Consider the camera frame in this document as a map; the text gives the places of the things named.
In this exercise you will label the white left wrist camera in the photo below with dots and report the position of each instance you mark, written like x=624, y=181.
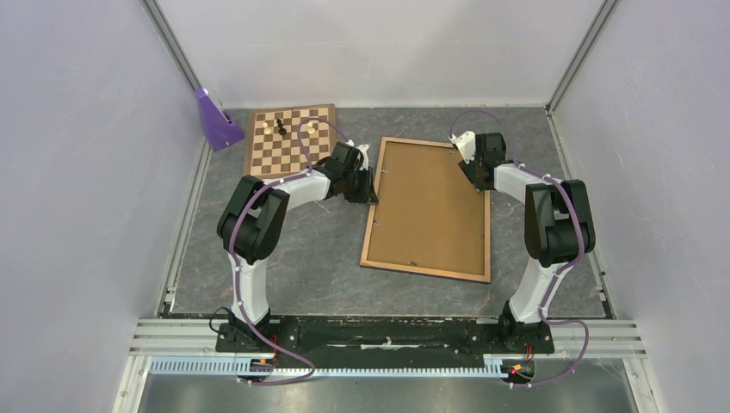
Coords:
x=362, y=158

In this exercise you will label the wooden picture frame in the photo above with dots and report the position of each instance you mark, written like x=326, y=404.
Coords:
x=428, y=273

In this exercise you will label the black chess piece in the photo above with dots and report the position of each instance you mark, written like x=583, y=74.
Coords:
x=281, y=129

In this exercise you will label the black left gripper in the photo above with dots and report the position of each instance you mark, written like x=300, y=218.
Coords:
x=368, y=194

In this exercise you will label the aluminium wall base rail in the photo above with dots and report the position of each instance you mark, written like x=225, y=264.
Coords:
x=190, y=203

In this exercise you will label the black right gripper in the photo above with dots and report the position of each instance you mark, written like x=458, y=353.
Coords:
x=468, y=169

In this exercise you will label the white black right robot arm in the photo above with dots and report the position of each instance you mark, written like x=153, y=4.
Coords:
x=558, y=229

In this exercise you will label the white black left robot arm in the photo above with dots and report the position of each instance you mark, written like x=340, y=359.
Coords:
x=251, y=224

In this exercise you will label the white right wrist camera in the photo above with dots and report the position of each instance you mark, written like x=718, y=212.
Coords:
x=465, y=144

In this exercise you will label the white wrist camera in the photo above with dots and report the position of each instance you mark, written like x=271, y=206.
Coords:
x=465, y=144
x=362, y=158

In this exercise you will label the wooden chessboard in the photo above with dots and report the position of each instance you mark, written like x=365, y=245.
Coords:
x=272, y=156

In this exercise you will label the purple wedge stand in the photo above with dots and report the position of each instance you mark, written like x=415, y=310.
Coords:
x=219, y=127

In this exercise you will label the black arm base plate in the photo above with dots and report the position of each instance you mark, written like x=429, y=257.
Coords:
x=306, y=334

